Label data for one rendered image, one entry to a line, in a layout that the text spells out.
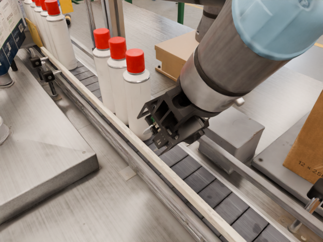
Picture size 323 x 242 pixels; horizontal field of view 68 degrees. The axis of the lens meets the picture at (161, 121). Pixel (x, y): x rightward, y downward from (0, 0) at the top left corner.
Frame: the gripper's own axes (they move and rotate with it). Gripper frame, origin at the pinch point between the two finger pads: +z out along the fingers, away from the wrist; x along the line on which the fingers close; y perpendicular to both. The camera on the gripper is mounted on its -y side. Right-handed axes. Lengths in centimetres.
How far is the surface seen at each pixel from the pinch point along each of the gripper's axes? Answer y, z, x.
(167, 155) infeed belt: 0.1, 4.5, 3.4
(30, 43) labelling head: 6, 40, -61
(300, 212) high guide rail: -2.9, -14.9, 20.5
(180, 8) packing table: -164, 126, -125
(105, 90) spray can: 2.6, 7.9, -17.1
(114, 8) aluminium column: -13.3, 8.9, -39.9
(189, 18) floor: -253, 203, -164
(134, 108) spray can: 2.7, -0.6, -7.5
